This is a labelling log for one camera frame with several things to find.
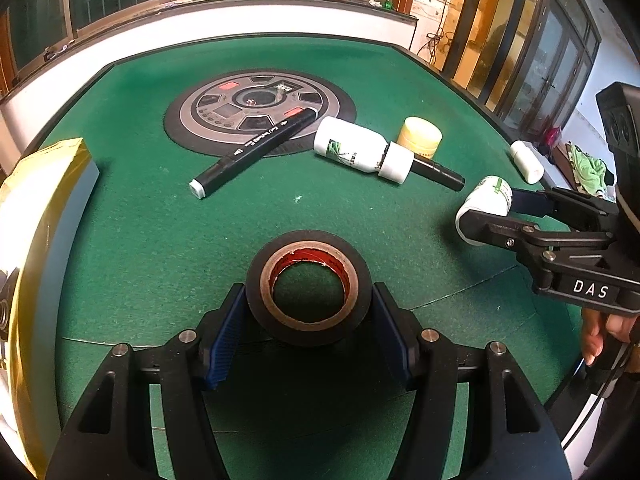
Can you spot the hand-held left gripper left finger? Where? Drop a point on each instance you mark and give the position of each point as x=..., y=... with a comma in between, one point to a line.
x=225, y=340

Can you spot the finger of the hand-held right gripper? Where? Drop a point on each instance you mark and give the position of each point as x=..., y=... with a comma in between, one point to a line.
x=530, y=201
x=500, y=230

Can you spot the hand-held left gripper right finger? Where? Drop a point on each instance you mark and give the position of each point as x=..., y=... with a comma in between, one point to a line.
x=395, y=340

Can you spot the small white green label bottle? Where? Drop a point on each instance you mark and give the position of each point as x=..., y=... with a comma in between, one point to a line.
x=487, y=192

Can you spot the black tape roll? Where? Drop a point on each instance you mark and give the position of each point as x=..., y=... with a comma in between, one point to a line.
x=260, y=295

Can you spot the yellow taped white foam box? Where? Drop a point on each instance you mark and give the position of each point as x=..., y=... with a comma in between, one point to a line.
x=45, y=240

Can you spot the person's right hand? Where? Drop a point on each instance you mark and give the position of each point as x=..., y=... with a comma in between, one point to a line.
x=592, y=340

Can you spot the plain small white bottle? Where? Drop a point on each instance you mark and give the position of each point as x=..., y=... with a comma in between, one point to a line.
x=527, y=160

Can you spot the green cloth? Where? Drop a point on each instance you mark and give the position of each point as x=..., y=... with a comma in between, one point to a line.
x=587, y=170

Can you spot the black marker pen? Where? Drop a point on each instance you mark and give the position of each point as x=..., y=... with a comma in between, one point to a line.
x=440, y=172
x=255, y=147

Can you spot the yellow lidded jar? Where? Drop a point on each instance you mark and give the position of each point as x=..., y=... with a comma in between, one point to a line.
x=420, y=135

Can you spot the dark glass door cabinet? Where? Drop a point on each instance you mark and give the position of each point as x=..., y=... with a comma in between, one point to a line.
x=545, y=50

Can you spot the large white green label bottle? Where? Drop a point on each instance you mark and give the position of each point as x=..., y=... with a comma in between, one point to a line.
x=350, y=145

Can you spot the round table control panel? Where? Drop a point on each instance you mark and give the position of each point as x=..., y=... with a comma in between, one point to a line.
x=220, y=120

